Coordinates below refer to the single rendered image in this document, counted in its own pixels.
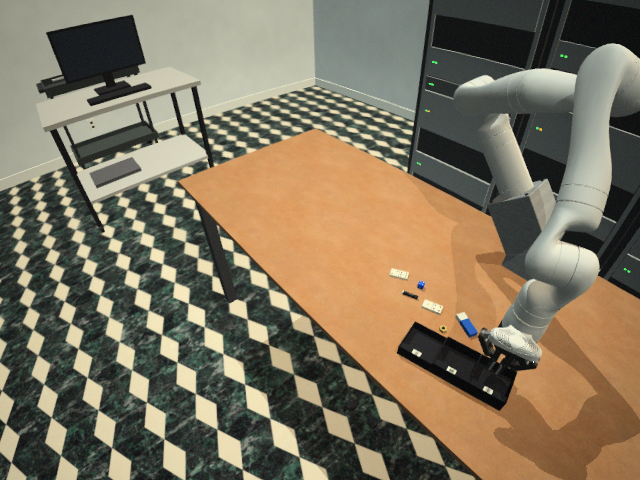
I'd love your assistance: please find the blue and white eraser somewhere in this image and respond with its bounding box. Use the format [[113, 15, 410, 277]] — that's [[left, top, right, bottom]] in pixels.
[[455, 312, 478, 338]]

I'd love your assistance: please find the cream domino tile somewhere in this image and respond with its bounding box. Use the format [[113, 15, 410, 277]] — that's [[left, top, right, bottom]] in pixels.
[[422, 299, 443, 314], [390, 268, 409, 280]]

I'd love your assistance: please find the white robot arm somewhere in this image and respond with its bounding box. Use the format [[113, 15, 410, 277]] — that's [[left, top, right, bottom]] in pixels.
[[453, 43, 640, 362]]

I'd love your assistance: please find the black rack of three bins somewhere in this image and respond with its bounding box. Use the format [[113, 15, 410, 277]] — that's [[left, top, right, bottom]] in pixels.
[[397, 321, 517, 411]]

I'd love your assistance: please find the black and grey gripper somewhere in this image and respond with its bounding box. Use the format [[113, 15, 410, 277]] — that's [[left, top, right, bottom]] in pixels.
[[478, 327, 540, 374]]

